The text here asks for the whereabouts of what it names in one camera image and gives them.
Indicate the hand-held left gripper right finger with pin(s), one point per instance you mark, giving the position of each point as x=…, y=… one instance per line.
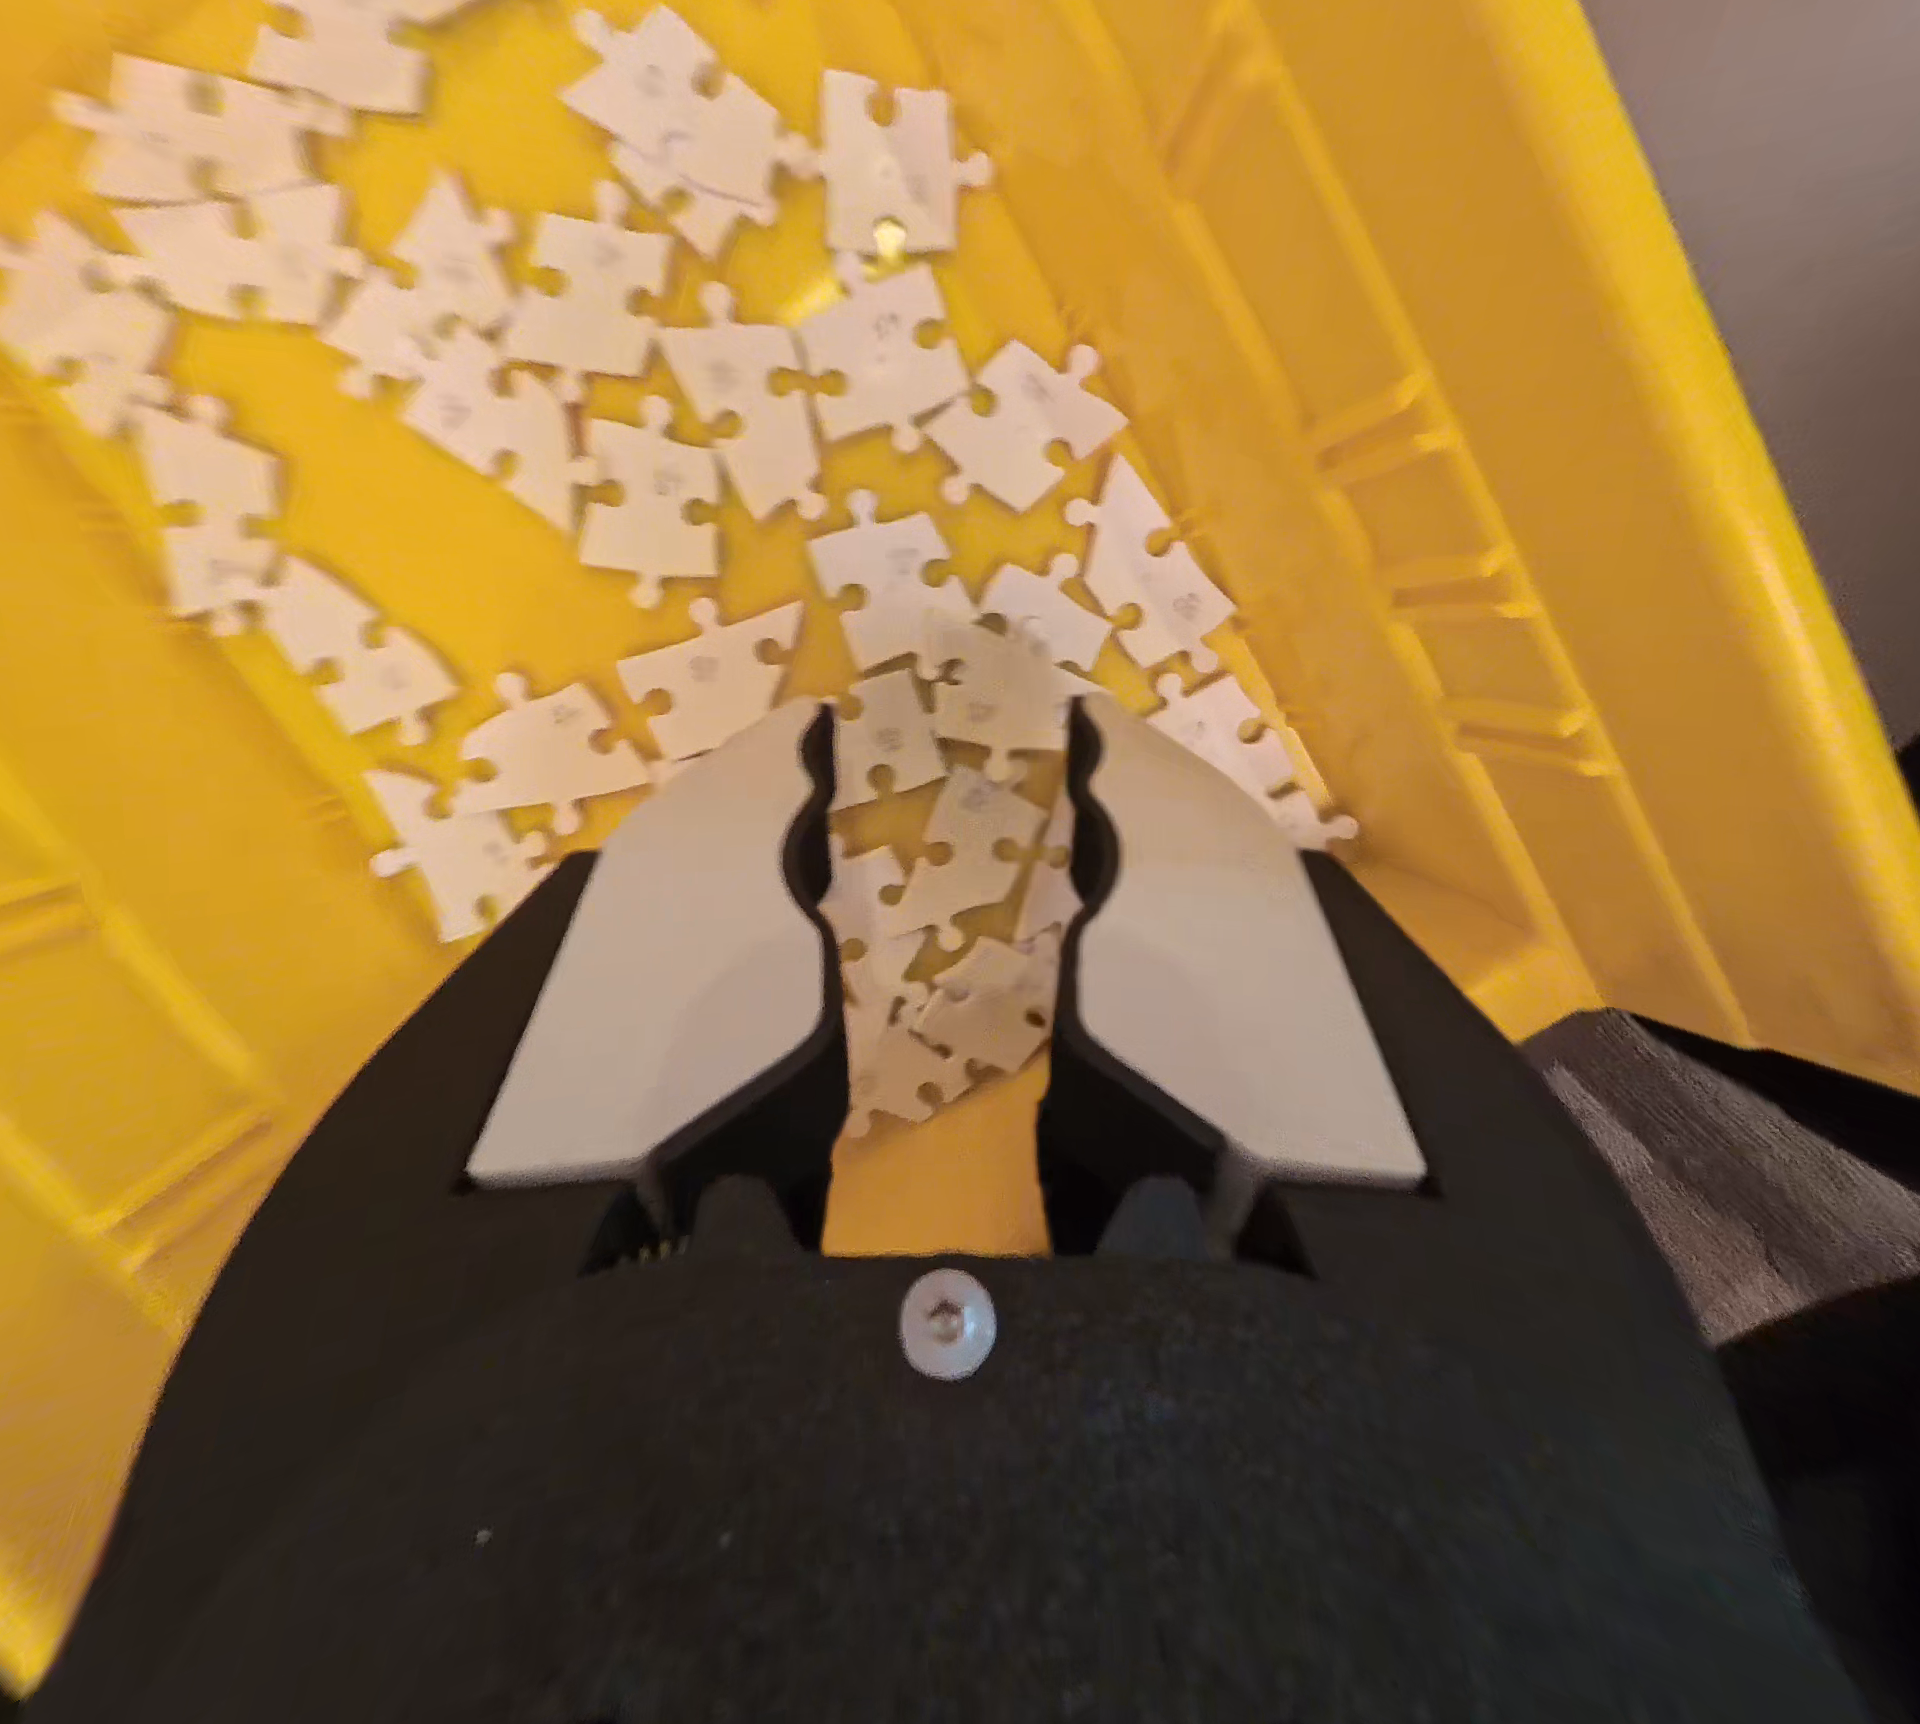
x=1230, y=988

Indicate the yellow plastic bin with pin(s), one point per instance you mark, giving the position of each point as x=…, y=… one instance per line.
x=1350, y=254

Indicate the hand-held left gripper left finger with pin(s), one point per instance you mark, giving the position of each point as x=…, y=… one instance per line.
x=661, y=988

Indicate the heap of numbered puzzle pieces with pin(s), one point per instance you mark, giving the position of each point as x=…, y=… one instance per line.
x=630, y=314

